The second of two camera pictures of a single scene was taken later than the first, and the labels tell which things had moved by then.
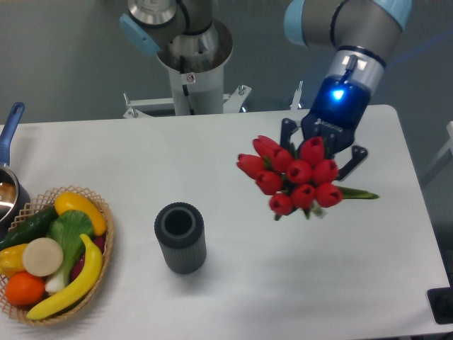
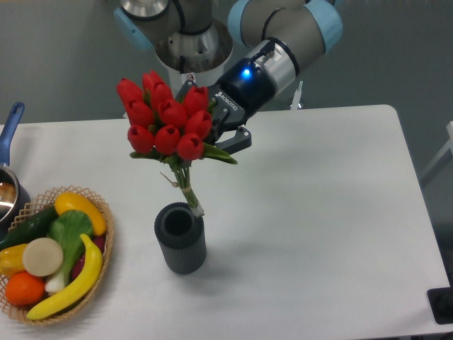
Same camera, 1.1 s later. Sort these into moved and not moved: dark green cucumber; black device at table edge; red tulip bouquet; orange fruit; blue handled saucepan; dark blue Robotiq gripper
Moved: red tulip bouquet; dark blue Robotiq gripper
Not moved: black device at table edge; blue handled saucepan; orange fruit; dark green cucumber
